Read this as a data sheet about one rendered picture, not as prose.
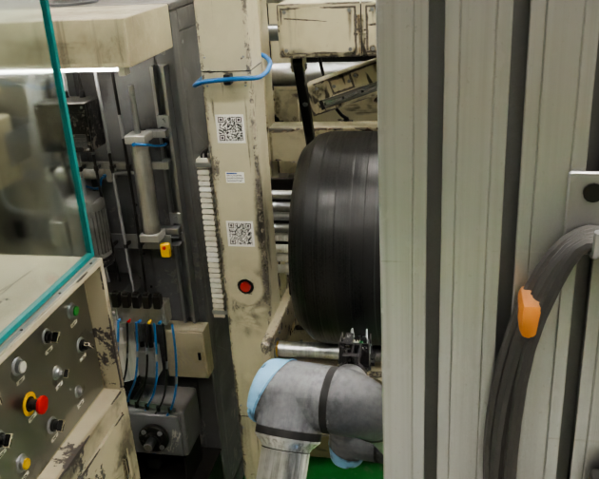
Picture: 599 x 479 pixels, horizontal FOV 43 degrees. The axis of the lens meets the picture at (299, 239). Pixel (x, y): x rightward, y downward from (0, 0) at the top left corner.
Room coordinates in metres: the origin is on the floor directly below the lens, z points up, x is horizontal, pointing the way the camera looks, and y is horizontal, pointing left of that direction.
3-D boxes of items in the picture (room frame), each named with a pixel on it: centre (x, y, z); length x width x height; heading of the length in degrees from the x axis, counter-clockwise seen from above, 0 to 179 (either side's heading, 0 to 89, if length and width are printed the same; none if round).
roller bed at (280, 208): (2.32, 0.02, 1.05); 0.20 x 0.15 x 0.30; 77
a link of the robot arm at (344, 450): (1.35, -0.09, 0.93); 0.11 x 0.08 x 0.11; 68
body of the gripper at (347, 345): (1.51, -0.11, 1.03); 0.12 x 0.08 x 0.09; 167
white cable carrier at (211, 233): (1.93, 0.23, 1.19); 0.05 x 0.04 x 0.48; 167
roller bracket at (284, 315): (1.94, 0.06, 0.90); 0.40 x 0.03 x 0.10; 167
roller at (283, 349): (1.77, -0.08, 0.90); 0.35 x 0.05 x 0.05; 77
